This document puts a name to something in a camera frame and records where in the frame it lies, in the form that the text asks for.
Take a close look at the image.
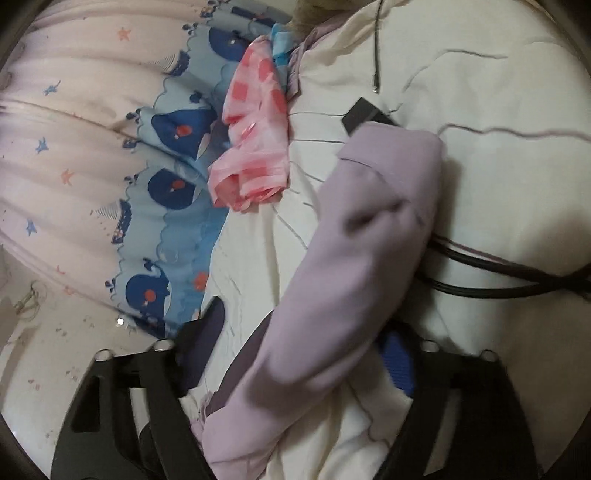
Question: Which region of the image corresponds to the lilac and purple jacket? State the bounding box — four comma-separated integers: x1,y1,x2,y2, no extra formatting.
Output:
200,122,443,479

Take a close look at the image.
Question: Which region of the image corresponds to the pink checkered plastic bag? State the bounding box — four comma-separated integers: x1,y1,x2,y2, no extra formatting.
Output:
207,36,290,212

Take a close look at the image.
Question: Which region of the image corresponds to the whale print pink curtain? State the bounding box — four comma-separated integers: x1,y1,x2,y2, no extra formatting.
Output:
1,1,290,338

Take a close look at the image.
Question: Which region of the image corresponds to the white striped duvet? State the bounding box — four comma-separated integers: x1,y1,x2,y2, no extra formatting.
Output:
195,1,590,479

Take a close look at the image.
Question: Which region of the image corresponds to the olive khaki garment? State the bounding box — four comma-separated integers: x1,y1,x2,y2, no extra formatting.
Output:
290,0,366,38

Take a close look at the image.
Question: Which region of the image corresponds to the black charger with cable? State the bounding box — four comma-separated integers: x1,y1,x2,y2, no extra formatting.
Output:
341,0,591,301

